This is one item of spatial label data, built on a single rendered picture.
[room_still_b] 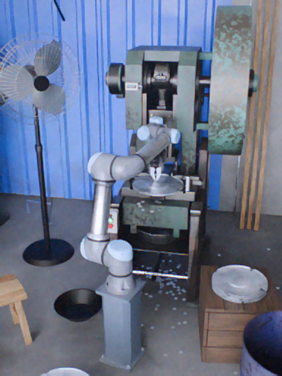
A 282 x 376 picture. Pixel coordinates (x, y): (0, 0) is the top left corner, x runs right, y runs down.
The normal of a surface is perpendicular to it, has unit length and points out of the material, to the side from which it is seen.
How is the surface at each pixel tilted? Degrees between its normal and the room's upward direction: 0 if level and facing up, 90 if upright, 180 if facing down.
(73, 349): 0
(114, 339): 90
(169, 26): 90
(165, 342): 0
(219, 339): 90
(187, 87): 90
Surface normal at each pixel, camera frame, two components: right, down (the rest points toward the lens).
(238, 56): -0.18, -0.06
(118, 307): -0.47, 0.33
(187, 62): -0.14, -0.39
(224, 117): -0.18, 0.62
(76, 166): -0.19, 0.37
